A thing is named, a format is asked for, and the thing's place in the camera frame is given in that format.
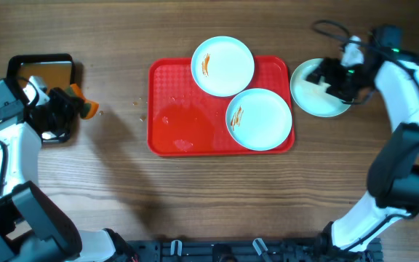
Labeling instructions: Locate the orange green sponge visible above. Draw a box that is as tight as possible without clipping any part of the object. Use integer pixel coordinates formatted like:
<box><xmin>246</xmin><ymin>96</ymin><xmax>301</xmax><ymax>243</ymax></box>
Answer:
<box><xmin>65</xmin><ymin>84</ymin><xmax>99</xmax><ymax>119</ymax></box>

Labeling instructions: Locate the white plate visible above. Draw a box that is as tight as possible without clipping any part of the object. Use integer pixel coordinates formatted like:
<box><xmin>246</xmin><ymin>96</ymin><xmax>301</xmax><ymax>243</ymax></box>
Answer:
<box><xmin>290</xmin><ymin>58</ymin><xmax>351</xmax><ymax>118</ymax></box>
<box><xmin>225</xmin><ymin>88</ymin><xmax>293</xmax><ymax>151</ymax></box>
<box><xmin>191</xmin><ymin>36</ymin><xmax>255</xmax><ymax>97</ymax></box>

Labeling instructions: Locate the white plate top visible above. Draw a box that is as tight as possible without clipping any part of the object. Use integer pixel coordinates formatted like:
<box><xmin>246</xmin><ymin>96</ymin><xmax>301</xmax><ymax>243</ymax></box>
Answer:
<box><xmin>191</xmin><ymin>36</ymin><xmax>255</xmax><ymax>97</ymax></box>

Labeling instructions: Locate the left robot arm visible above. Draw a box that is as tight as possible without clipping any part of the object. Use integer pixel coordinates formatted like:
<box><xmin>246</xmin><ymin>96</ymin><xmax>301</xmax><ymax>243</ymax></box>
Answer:
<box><xmin>0</xmin><ymin>76</ymin><xmax>140</xmax><ymax>261</ymax></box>

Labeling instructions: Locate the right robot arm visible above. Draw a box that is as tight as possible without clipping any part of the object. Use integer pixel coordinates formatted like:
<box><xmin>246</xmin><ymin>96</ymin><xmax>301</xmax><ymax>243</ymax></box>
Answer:
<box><xmin>306</xmin><ymin>20</ymin><xmax>419</xmax><ymax>261</ymax></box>

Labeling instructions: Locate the black water basin tray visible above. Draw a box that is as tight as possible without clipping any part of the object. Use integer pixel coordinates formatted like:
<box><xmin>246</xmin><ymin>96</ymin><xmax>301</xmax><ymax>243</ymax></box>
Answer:
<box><xmin>6</xmin><ymin>53</ymin><xmax>77</xmax><ymax>143</ymax></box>

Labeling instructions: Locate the red plastic tray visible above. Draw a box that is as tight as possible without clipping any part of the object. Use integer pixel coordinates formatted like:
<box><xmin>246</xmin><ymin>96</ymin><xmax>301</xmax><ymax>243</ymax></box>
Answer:
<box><xmin>147</xmin><ymin>56</ymin><xmax>295</xmax><ymax>156</ymax></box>

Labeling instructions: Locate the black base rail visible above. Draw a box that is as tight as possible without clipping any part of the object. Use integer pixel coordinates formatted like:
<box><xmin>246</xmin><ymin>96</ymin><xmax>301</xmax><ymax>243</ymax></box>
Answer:
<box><xmin>130</xmin><ymin>238</ymin><xmax>384</xmax><ymax>262</ymax></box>

